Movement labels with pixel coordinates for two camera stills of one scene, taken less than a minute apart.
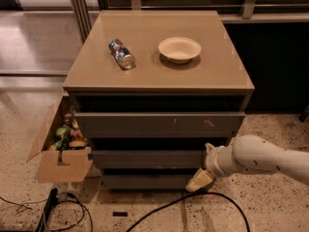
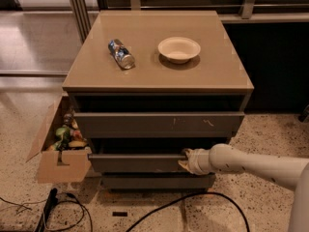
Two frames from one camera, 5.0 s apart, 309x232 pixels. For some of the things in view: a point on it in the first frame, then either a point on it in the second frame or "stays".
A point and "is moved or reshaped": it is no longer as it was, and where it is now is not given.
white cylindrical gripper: [213, 160] to [197, 161]
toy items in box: [69, 137] stays
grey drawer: [148, 159] is moved or reshaped
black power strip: [46, 212] stays
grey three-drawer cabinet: [152, 90] stays
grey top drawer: [160, 125] stays
